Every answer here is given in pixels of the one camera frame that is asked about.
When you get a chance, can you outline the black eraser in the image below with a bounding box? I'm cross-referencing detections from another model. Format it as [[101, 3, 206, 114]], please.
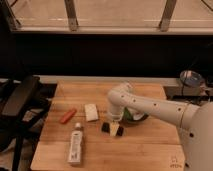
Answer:
[[101, 122, 124, 136]]

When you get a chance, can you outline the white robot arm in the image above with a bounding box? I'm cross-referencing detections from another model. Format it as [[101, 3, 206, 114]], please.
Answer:
[[107, 83, 213, 171]]

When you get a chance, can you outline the white sponge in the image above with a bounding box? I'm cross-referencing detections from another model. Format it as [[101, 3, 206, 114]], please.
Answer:
[[84, 104, 99, 122]]

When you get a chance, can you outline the green bowl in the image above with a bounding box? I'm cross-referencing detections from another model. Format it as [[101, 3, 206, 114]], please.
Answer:
[[122, 107, 148, 124]]

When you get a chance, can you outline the white paper cup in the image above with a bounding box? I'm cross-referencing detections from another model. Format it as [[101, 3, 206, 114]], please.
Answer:
[[130, 109, 145, 121]]

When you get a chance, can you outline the white tube with cap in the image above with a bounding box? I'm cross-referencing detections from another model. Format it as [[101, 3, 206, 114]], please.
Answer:
[[68, 123, 83, 166]]

